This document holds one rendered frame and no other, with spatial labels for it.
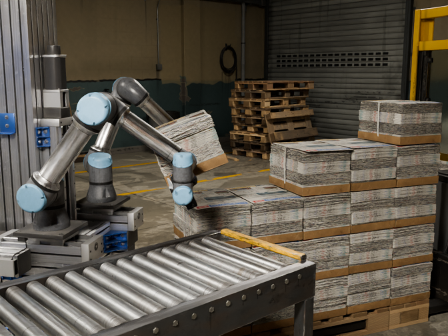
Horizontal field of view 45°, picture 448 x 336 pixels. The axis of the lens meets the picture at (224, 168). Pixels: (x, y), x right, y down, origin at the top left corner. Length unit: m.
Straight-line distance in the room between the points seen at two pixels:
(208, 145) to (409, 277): 1.54
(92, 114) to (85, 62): 7.53
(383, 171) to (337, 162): 0.29
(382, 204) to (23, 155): 1.85
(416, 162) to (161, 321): 2.00
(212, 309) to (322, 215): 1.36
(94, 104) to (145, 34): 8.19
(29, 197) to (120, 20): 7.93
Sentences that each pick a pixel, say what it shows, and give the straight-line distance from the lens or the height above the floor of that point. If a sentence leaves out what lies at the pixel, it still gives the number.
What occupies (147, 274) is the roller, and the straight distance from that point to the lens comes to 1.84.
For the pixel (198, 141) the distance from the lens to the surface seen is 2.36.
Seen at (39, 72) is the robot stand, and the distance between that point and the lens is 2.56.
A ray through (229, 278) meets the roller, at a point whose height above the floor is 0.79.
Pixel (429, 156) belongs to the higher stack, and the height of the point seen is 0.99.
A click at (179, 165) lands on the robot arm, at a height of 1.11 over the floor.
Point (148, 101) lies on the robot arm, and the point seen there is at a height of 1.31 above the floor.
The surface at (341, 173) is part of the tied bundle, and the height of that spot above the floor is 0.94.
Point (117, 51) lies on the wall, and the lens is 9.86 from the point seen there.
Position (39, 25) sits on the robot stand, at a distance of 2.57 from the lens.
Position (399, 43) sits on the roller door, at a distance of 10.00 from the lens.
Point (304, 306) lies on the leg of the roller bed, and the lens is 1.96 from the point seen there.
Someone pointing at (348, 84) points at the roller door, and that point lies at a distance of 10.55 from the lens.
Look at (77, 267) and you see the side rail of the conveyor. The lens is 1.94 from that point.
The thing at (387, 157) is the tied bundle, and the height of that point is 1.01.
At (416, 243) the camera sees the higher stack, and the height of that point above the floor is 0.50.
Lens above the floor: 1.46
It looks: 10 degrees down
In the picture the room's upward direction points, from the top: straight up
